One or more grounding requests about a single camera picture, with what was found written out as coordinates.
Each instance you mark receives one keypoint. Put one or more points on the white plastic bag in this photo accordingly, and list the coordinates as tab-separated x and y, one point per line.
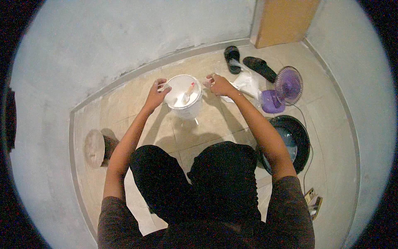
247	84

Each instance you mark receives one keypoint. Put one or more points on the purple table fan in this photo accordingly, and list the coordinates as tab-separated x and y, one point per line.
284	88

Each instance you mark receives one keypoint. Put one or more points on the person's right hand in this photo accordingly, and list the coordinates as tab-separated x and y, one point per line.
221	85

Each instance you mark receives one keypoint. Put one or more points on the black round basin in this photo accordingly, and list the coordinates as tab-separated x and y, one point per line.
300	140

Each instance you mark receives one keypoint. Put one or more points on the person's left hand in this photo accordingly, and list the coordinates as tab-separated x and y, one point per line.
155	96

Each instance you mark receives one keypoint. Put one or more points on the person's body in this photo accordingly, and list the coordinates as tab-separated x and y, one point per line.
199	230

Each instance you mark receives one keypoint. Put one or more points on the paint brush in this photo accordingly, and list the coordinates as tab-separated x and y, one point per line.
187	93

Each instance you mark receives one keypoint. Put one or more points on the person's legs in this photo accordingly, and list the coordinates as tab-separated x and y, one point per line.
217	180

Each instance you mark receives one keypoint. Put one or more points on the round wooden stool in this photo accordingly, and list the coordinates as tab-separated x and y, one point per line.
95	148

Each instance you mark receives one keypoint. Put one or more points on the power strip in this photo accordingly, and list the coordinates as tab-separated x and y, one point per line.
314	202

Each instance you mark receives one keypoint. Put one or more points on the white paint bucket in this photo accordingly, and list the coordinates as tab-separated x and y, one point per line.
186	107

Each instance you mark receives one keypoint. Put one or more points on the wooden door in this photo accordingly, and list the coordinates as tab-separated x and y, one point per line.
286	21

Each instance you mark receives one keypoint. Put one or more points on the person's right fingers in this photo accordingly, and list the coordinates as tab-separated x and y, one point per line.
208	81

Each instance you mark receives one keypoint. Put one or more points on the black sandal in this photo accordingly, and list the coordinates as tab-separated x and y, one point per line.
232	59
260	68

